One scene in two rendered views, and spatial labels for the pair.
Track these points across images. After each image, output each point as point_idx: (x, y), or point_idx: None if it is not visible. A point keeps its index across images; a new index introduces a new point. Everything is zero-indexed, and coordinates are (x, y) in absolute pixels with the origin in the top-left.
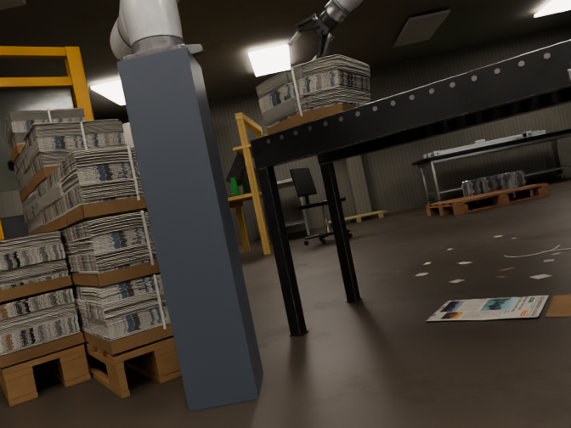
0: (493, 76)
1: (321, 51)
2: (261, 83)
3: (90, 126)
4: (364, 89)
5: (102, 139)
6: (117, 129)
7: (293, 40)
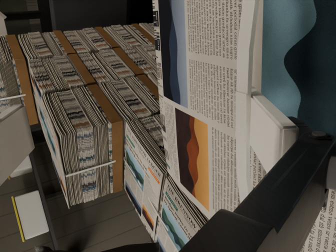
0: None
1: (317, 203)
2: (175, 182)
3: (69, 165)
4: None
5: (86, 152)
6: (72, 139)
7: (10, 151)
